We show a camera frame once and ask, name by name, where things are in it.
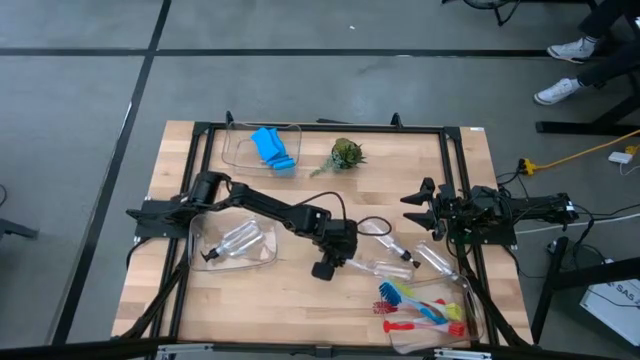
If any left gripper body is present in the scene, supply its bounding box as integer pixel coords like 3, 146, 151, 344
310, 218, 360, 282

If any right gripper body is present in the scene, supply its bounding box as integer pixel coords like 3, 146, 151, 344
424, 182, 469, 242

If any blue dish brush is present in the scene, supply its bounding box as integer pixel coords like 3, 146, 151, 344
378, 280, 449, 325

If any red dish brush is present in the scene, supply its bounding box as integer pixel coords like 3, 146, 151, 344
372, 298, 448, 317
382, 319, 469, 339

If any clear plastic bin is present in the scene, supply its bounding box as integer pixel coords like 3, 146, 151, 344
221, 121, 303, 176
380, 273, 485, 355
187, 207, 280, 274

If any green dish brush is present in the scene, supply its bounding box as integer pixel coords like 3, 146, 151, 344
389, 279, 465, 322

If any potted succulent plant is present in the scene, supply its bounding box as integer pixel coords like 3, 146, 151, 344
309, 137, 367, 179

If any black stand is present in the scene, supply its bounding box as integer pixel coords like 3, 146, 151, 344
530, 235, 640, 346

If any black desk base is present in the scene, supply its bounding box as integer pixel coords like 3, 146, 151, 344
534, 64, 640, 137

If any person's white shoe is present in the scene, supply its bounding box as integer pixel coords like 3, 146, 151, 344
532, 76, 582, 106
546, 34, 596, 64

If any black chair base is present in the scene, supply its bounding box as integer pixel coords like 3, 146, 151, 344
441, 0, 521, 27

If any white cardboard box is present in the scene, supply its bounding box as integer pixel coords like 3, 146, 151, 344
579, 258, 640, 347

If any person's leg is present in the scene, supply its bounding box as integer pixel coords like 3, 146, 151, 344
574, 42, 640, 86
578, 0, 640, 41

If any black furniture foot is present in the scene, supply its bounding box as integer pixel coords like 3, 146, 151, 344
0, 218, 40, 241

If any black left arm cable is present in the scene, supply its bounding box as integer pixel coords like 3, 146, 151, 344
292, 190, 394, 237

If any black aluminium frame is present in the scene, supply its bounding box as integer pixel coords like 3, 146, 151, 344
117, 110, 534, 360

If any white cable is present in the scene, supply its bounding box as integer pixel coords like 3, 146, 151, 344
514, 212, 640, 236

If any yellow cable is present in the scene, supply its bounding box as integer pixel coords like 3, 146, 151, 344
529, 128, 640, 171

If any black floor cable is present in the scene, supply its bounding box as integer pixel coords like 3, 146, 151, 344
494, 169, 640, 226

